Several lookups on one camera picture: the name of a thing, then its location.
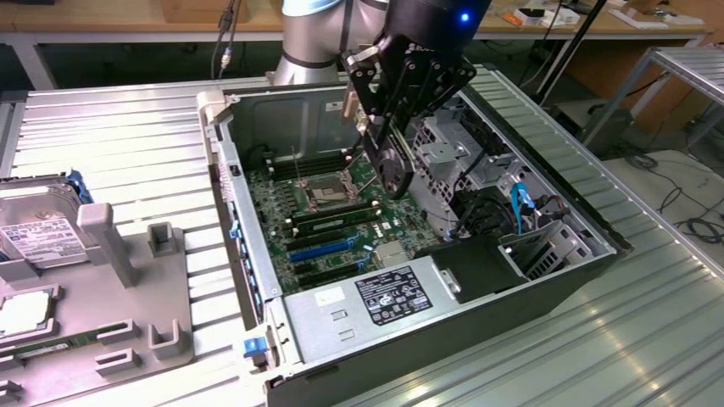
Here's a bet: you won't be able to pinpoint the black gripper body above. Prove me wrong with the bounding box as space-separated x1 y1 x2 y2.
376 0 493 64

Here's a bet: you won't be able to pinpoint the Nvidia graphics card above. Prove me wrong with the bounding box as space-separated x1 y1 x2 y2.
340 88 419 201

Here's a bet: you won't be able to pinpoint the silver disk bay cage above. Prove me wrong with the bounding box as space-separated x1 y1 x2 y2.
409 116 511 238

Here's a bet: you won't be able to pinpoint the small white black box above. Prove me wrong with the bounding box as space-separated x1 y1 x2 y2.
505 6 584 29

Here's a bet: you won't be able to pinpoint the black tripod pole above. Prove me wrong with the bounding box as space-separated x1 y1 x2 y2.
533 0 609 98

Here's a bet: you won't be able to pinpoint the metal socket cover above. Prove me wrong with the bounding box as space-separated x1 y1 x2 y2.
339 152 375 198

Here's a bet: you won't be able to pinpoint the CPU socket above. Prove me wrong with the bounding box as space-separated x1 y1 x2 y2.
303 172 355 209

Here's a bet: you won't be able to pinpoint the green motherboard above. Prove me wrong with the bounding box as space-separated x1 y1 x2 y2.
245 156 448 296

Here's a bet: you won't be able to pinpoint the black installed RAM stick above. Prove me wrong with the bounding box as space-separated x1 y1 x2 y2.
293 209 380 237

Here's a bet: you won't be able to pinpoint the silver chipset heatsink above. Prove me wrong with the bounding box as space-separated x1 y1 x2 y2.
372 243 408 266

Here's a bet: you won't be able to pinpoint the blue expansion slot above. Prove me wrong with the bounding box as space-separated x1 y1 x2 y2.
288 241 363 262

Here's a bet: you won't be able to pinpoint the wooden desk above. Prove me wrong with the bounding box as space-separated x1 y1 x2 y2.
0 0 713 43

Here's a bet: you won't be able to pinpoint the black expansion slot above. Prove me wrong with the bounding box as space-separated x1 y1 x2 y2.
296 262 363 286

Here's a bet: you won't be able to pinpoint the grey power supply unit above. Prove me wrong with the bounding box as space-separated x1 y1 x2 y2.
281 254 471 370

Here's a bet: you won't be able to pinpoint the open black PC case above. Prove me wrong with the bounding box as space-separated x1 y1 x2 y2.
195 74 633 407

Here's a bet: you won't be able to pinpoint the grey parts rack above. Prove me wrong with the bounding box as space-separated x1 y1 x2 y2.
0 202 197 407

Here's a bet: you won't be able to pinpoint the silver hard disk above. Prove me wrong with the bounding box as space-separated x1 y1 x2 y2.
0 176 85 268

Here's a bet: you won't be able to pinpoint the silver CPU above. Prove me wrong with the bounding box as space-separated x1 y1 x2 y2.
0 292 52 336

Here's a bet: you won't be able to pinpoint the green RAM stick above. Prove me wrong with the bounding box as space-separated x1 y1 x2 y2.
0 332 103 361

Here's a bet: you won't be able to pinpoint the hanging cable with connector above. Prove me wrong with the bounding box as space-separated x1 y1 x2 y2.
212 0 239 80

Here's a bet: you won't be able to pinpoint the blue SATA wire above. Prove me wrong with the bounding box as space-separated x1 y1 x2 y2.
511 181 536 237

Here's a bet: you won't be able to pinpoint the metal frame table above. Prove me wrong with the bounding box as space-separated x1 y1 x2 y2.
581 44 724 149

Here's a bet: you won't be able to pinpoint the black floor cables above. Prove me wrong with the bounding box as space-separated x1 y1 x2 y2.
632 152 724 245

